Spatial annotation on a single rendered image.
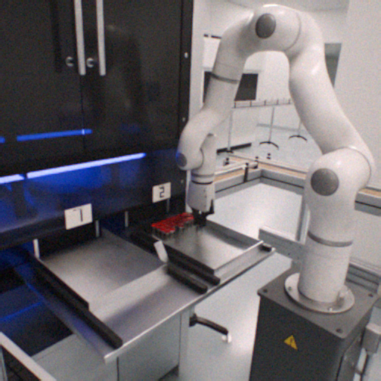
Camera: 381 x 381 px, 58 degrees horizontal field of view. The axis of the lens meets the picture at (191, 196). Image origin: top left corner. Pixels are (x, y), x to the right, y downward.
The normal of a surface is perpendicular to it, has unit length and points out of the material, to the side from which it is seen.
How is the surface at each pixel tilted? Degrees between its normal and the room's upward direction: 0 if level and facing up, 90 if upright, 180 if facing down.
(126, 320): 0
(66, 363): 90
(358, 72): 90
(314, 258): 90
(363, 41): 90
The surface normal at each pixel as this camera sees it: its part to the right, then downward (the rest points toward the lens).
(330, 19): -0.69, 0.22
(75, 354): 0.73, 0.26
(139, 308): 0.04, -0.94
